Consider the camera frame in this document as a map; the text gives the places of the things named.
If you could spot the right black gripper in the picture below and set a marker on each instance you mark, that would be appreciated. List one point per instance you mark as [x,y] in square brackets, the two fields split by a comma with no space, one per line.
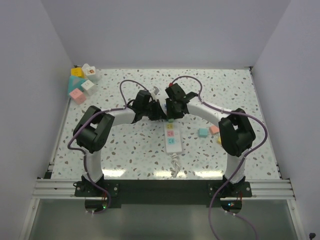
[169,114]

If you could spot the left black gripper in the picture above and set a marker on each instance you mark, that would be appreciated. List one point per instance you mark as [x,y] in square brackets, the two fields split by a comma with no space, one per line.
[159,114]

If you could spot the white power strip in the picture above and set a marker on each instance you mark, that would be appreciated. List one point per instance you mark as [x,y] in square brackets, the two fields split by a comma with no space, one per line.
[172,137]

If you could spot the teal plug adapter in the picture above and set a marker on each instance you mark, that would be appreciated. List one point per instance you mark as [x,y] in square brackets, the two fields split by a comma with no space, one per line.
[203,132]

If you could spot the salmon plug adapter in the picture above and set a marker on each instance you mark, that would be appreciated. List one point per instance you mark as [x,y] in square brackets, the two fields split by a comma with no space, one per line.
[214,130]

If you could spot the white cube plug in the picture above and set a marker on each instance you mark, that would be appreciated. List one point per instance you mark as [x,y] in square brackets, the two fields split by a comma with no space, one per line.
[89,87]

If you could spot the pink cube plug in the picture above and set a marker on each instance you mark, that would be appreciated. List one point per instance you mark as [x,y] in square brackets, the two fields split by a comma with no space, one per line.
[78,96]

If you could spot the teal triangular socket block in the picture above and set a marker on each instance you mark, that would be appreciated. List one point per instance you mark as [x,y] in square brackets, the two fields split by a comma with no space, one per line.
[75,82]

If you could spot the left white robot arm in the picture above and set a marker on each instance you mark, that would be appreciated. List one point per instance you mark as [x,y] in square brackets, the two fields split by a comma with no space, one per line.
[92,131]

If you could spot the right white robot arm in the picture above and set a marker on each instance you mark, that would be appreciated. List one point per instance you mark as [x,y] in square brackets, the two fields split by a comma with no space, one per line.
[236,132]

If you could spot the yellow cube plug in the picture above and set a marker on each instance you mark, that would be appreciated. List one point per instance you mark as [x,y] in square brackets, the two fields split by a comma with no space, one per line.
[77,72]

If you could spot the white cube with picture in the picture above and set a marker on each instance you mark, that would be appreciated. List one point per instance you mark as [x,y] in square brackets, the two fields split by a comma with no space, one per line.
[90,72]

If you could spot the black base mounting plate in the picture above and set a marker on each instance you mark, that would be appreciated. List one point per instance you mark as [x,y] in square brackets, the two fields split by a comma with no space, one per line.
[107,193]

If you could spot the aluminium frame rail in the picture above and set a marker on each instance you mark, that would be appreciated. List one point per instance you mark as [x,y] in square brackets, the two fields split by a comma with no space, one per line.
[261,189]

